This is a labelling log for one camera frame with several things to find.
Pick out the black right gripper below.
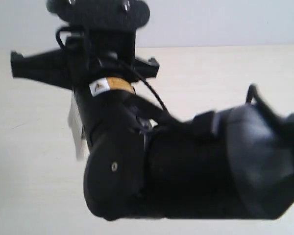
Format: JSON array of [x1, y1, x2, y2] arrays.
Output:
[[10, 49, 160, 152]]

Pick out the white wooden paint brush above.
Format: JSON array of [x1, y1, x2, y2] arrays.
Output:
[[68, 93, 89, 161]]

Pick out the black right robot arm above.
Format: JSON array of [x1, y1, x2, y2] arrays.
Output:
[[10, 48, 294, 221]]

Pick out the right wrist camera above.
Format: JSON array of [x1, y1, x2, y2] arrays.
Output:
[[46, 0, 150, 32]]

